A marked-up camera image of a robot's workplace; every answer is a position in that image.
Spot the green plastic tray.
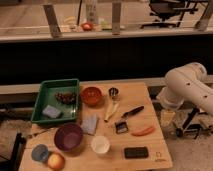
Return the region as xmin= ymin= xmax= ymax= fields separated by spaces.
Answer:
xmin=31 ymin=79 xmax=79 ymax=125

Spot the blue sponge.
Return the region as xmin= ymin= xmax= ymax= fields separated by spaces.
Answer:
xmin=42 ymin=105 xmax=61 ymax=119

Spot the red bowl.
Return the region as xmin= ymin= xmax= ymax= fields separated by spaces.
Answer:
xmin=80 ymin=87 xmax=102 ymax=106

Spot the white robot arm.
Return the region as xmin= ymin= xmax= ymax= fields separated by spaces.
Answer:
xmin=157 ymin=62 xmax=213 ymax=116

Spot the dark grape bunch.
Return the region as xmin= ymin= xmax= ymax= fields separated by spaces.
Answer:
xmin=55 ymin=92 xmax=76 ymax=105

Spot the purple bowl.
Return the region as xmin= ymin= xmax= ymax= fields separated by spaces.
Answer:
xmin=54 ymin=123 xmax=83 ymax=152

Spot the small metal cup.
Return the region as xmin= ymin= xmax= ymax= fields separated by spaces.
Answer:
xmin=108 ymin=87 xmax=119 ymax=100

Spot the blue round lid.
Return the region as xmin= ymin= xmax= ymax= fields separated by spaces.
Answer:
xmin=31 ymin=144 xmax=49 ymax=163

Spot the white cup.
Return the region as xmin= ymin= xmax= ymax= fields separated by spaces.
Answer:
xmin=91 ymin=136 xmax=110 ymax=155

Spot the black handled knife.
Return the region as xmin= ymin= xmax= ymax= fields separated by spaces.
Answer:
xmin=121 ymin=106 xmax=144 ymax=119

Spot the black chair at left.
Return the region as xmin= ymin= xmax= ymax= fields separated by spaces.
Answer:
xmin=0 ymin=133 xmax=26 ymax=171

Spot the black rectangular block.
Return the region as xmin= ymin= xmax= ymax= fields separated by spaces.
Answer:
xmin=124 ymin=147 xmax=149 ymax=159

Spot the red yellow apple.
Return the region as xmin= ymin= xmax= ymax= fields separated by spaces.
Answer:
xmin=47 ymin=153 xmax=65 ymax=170

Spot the grey folded cloth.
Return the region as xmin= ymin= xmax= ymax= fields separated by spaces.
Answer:
xmin=81 ymin=115 xmax=98 ymax=135

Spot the red object on shelf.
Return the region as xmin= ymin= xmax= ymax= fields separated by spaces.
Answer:
xmin=81 ymin=22 xmax=94 ymax=31

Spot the black office chair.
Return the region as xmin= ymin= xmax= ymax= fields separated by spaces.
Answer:
xmin=141 ymin=0 xmax=208 ymax=29

